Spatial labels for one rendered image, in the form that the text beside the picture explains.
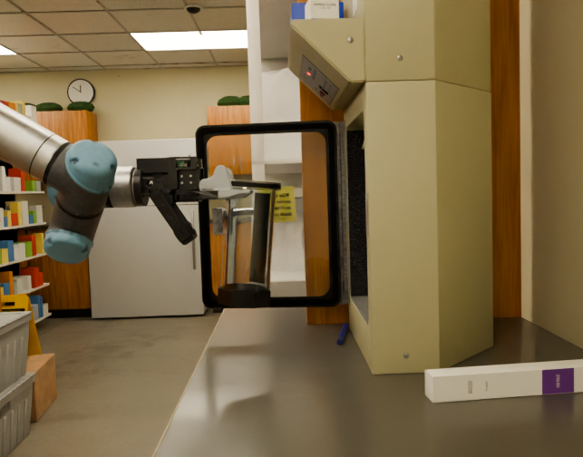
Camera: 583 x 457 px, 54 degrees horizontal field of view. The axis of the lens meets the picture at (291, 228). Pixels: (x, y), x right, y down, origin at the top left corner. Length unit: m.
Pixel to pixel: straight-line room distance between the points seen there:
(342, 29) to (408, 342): 0.51
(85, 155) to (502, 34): 0.93
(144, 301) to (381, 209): 5.23
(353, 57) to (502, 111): 0.53
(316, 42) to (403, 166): 0.24
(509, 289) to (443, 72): 0.60
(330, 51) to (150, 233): 5.12
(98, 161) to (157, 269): 5.09
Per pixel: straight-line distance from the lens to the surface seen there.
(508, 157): 1.39
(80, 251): 1.01
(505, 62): 1.41
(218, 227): 1.25
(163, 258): 5.96
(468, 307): 1.06
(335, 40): 0.95
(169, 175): 1.05
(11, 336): 3.19
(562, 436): 0.80
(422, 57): 0.97
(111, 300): 6.15
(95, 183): 0.91
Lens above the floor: 1.24
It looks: 4 degrees down
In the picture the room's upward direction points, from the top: 2 degrees counter-clockwise
